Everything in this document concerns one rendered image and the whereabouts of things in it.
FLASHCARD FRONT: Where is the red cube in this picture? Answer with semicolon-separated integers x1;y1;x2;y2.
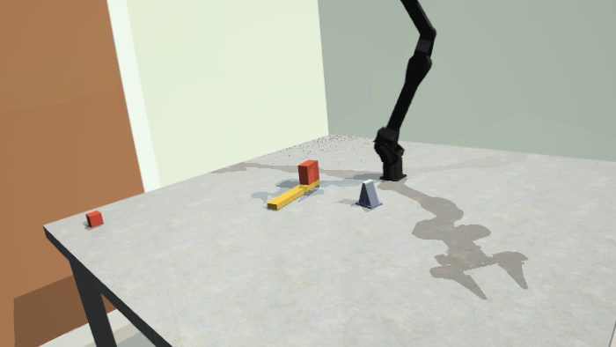
86;211;104;227

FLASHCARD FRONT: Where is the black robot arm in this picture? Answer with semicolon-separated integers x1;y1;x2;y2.
373;0;436;181

